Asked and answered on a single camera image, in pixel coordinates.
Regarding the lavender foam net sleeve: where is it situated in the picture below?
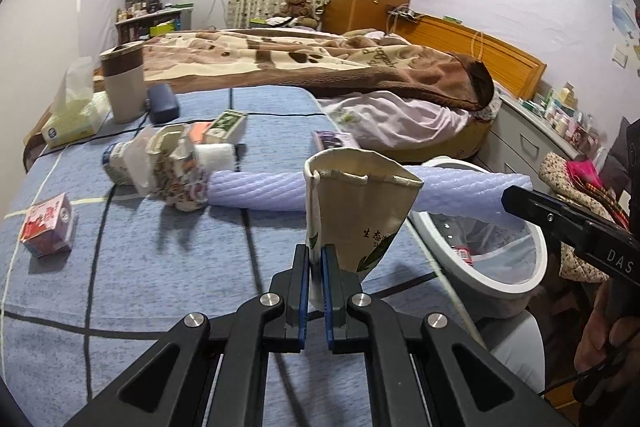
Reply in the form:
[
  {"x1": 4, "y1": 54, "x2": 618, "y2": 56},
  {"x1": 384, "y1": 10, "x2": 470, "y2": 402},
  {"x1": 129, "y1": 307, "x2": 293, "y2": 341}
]
[{"x1": 207, "y1": 167, "x2": 533, "y2": 223}]

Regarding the pink red small carton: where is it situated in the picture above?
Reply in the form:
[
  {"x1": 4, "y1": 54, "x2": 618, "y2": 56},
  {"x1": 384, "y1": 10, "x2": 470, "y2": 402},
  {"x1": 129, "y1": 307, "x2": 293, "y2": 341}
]
[{"x1": 20, "y1": 193, "x2": 76, "y2": 259}]

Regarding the patterned paper cup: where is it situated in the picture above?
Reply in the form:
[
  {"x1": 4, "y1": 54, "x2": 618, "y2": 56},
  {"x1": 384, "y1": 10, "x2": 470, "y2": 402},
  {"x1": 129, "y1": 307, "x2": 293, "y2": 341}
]
[{"x1": 145, "y1": 124, "x2": 208, "y2": 212}]

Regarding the crushed cream paper cup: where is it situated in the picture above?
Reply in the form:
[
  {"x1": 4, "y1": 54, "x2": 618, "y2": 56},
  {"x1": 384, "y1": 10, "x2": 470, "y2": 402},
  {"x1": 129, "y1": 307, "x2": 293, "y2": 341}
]
[{"x1": 304, "y1": 148, "x2": 423, "y2": 309}]

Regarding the green white medicine box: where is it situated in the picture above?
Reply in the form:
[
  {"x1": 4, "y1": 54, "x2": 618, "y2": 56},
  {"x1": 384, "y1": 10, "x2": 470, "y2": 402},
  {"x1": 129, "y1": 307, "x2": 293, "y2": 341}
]
[{"x1": 203, "y1": 109, "x2": 248, "y2": 145}]

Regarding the purple grape juice carton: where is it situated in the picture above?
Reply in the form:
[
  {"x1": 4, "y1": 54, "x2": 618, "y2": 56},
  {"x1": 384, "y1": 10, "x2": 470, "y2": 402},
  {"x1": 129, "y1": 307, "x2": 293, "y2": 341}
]
[{"x1": 311, "y1": 130, "x2": 359, "y2": 153}]

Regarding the red medicine box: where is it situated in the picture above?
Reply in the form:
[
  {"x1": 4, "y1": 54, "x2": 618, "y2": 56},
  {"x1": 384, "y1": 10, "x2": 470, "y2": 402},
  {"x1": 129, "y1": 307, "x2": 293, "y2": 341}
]
[{"x1": 189, "y1": 121, "x2": 212, "y2": 144}]

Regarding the white round trash bin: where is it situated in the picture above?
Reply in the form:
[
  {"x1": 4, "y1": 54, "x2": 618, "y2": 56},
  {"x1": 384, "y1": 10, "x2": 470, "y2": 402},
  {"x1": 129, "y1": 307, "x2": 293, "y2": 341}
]
[{"x1": 409, "y1": 156, "x2": 548, "y2": 321}]

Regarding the person's right hand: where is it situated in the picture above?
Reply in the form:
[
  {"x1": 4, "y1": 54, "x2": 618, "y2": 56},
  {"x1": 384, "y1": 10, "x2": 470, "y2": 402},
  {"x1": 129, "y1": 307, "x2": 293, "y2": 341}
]
[{"x1": 574, "y1": 281, "x2": 638, "y2": 373}]

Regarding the floral quilted cloth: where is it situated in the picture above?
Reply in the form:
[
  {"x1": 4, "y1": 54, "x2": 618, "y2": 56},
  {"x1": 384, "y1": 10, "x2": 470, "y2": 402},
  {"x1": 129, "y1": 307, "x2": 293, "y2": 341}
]
[{"x1": 538, "y1": 153, "x2": 629, "y2": 284}]

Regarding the grey drawer cabinet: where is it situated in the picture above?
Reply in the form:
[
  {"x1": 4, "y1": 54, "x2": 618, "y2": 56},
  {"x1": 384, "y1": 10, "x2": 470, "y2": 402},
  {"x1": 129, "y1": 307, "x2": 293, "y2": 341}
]
[{"x1": 473, "y1": 88, "x2": 579, "y2": 191}]

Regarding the orange wooden headboard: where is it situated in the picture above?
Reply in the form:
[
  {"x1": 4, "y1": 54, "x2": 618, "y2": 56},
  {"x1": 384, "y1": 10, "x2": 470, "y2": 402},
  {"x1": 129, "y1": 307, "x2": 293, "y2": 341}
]
[{"x1": 394, "y1": 15, "x2": 547, "y2": 100}]

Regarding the pink floral pillow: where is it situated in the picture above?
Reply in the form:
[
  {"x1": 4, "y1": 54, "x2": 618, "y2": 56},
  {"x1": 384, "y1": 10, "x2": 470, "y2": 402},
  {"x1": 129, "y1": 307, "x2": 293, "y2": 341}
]
[{"x1": 318, "y1": 91, "x2": 471, "y2": 152}]

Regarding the white rolled tissue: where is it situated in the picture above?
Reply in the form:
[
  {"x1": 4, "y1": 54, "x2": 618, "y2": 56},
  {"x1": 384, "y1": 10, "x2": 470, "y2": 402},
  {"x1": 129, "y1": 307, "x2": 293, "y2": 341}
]
[{"x1": 195, "y1": 143, "x2": 236, "y2": 176}]

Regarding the brown patterned blanket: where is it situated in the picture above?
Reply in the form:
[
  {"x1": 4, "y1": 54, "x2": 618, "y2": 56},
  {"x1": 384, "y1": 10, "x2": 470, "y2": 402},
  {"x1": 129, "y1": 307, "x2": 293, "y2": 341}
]
[{"x1": 92, "y1": 28, "x2": 497, "y2": 112}]

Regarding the navy glasses case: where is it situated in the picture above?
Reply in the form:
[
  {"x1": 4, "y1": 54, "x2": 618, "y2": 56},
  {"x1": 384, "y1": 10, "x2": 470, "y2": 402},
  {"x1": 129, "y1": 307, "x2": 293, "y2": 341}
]
[{"x1": 146, "y1": 83, "x2": 180, "y2": 124}]

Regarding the tissue pack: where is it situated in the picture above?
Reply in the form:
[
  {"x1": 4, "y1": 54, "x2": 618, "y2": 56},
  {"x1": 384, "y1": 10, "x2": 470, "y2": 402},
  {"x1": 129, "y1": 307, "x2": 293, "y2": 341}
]
[{"x1": 41, "y1": 56, "x2": 111, "y2": 148}]

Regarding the beige brown travel mug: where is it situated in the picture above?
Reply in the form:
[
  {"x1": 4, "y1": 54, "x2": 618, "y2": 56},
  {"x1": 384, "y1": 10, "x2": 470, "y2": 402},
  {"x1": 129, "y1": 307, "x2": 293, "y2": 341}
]
[{"x1": 100, "y1": 41, "x2": 146, "y2": 124}]

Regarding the teddy bear with santa hat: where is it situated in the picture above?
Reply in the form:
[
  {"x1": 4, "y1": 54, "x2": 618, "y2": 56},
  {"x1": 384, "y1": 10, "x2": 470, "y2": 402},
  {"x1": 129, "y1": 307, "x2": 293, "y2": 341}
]
[{"x1": 277, "y1": 0, "x2": 319, "y2": 29}]

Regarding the cluttered side desk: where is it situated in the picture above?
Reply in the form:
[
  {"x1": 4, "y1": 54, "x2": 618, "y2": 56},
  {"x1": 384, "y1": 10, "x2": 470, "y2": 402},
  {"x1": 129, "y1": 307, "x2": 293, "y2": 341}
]
[{"x1": 115, "y1": 3, "x2": 194, "y2": 44}]

